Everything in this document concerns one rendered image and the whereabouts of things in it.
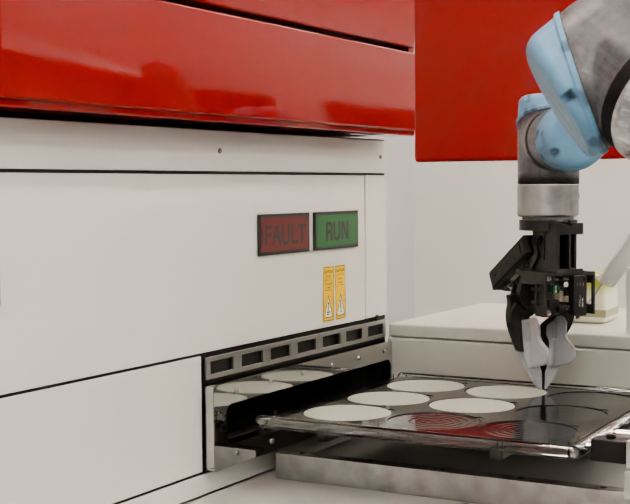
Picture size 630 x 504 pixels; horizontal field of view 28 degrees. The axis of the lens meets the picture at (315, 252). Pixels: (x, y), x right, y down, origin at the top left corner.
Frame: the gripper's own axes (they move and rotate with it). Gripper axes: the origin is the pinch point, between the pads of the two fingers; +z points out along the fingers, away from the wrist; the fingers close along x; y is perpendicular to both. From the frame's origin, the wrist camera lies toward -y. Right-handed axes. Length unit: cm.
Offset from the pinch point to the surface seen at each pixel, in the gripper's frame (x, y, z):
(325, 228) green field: -24.6, -10.7, -19.0
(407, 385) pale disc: -14.3, -8.6, 1.3
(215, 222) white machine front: -43.4, 4.6, -20.4
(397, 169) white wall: 132, -336, -31
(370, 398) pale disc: -22.5, -1.3, 1.3
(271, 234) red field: -34.6, -2.4, -18.7
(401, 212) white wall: 135, -339, -13
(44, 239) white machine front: -65, 22, -20
